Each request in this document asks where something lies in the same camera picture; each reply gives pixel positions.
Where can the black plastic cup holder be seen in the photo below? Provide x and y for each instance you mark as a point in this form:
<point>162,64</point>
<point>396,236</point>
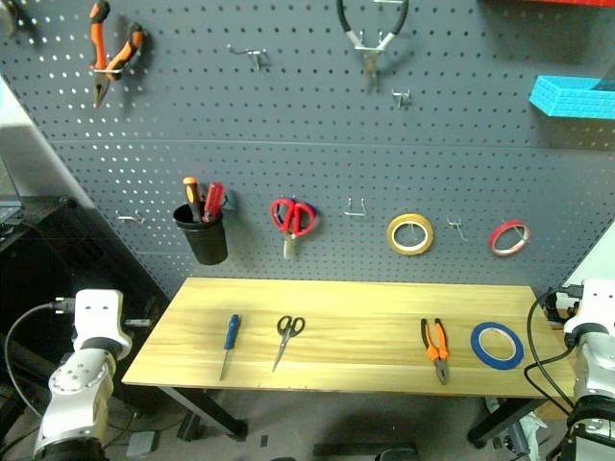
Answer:
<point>207,241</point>

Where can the small grey floor box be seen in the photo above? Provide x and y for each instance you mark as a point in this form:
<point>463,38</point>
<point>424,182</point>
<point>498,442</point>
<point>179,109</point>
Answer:
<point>141,444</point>

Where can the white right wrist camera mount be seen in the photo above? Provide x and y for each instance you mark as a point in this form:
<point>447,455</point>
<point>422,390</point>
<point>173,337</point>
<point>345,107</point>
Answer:
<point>598,307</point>

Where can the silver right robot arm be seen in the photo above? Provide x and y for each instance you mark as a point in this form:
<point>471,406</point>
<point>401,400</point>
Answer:
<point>596,367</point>

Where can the silver metal pegboard hook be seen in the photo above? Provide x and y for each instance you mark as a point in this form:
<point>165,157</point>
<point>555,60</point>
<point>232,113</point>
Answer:
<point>252,52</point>
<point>401,97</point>
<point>456,226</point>
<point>129,219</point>
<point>355,212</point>

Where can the white crumpled cloth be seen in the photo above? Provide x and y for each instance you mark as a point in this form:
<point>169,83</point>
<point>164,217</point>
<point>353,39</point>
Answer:
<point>533,432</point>

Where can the cyan plastic storage bin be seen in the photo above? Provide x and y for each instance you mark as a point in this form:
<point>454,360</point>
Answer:
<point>567,102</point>

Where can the orange black long-nose pliers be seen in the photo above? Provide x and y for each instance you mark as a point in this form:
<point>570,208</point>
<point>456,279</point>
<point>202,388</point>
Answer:
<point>99,48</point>

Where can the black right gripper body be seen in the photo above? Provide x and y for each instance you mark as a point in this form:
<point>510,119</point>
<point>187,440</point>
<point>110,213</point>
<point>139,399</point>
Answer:
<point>552,314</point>

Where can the yellow tape roll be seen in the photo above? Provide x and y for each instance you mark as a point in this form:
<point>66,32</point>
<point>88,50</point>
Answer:
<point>391,236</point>

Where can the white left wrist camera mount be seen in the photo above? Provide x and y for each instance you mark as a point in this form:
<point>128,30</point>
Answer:
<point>98,317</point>

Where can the black side cabinet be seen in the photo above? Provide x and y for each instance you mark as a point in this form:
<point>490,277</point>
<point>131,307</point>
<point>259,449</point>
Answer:
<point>48,249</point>

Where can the blue tape roll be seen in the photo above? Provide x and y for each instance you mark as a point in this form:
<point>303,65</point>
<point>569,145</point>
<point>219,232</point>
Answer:
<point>475,346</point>

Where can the red tape roll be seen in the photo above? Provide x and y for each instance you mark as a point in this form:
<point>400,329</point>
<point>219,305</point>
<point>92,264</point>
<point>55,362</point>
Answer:
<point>494,240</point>

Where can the black metal table leg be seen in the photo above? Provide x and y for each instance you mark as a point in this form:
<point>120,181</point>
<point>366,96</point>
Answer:
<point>211,413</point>
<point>504,420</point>

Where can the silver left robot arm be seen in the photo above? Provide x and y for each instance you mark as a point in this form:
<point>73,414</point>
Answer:
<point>77,380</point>

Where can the red plastic storage bin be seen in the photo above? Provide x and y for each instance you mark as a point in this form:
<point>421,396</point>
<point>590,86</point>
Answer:
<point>552,2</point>

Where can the grey metal pegboard wall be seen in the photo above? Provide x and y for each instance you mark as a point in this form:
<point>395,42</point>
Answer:
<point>307,144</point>

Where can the orange black combination pliers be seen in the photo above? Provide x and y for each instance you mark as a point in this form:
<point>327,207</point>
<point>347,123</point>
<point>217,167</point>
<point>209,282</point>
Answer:
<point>435,353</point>

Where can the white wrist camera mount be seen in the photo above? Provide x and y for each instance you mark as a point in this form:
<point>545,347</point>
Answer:
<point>98,317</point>
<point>598,307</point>

